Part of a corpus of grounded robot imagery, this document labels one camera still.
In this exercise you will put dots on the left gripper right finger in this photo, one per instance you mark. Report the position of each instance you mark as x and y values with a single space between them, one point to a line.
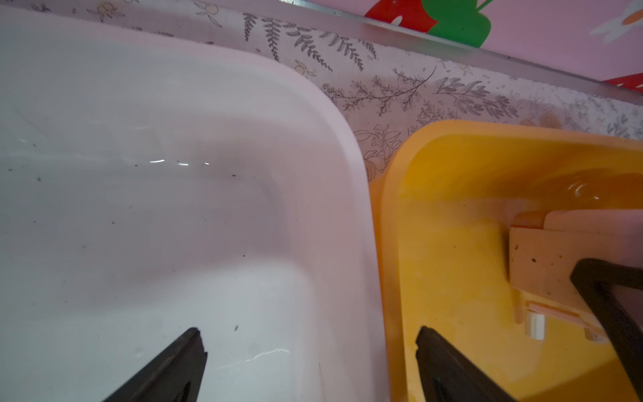
447 375

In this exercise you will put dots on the white plastic storage tray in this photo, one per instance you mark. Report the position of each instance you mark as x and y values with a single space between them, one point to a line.
150 185

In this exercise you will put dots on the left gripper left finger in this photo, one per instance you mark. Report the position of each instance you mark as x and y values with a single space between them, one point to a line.
174 375

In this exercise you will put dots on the yellow plastic storage tray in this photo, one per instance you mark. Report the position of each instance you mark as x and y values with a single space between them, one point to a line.
442 211

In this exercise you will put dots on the pink sharpener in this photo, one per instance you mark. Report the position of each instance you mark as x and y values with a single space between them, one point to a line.
544 248

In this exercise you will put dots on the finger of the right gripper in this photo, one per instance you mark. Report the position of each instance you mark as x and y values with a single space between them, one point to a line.
594 280

